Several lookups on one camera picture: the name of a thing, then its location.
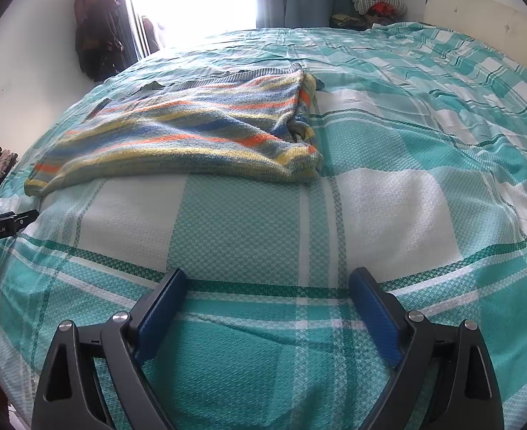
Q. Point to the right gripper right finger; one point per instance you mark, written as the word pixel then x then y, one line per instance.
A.
pixel 465 393

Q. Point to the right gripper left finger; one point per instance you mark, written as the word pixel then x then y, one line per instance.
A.
pixel 69 394

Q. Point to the striped knit sweater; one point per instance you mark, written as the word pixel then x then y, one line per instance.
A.
pixel 251 124

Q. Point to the dark hanging clothes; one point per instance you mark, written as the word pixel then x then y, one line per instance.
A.
pixel 98 46

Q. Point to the clothes pile in corner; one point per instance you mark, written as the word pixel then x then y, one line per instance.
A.
pixel 369 12

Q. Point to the teal checked bed cover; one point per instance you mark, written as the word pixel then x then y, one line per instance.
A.
pixel 424 137

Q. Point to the cream headboard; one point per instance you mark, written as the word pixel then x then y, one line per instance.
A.
pixel 497 25

